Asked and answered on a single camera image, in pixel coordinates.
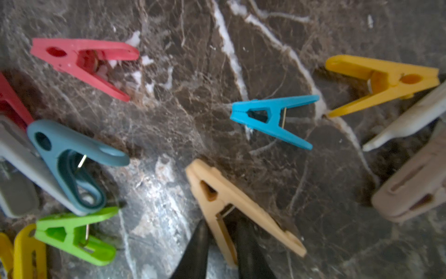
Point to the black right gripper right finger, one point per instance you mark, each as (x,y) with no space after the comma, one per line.
(251,261)

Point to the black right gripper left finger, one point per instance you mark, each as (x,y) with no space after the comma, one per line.
(193,264)

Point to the tan clothespin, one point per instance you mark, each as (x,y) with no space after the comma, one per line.
(214,192)

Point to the yellow clothespin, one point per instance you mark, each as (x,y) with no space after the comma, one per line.
(29,255)
(387,80)
(7,251)

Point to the green clothespin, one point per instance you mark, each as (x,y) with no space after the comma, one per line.
(70,233)

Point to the blue clothespin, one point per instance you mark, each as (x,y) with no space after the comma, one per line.
(273,108)

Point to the teal large clothespin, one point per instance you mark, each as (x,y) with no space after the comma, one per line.
(62,149)

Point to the beige pink clothespin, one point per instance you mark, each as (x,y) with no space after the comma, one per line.
(419,185)

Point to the yellow clothespin at edge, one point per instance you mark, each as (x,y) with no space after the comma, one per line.
(7,251)

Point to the grey clothespin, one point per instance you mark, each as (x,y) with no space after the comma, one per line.
(22,169)

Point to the white clothespin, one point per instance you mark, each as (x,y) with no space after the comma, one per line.
(429,108)

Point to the dark red clothespin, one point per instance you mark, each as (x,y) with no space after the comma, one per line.
(12,106)

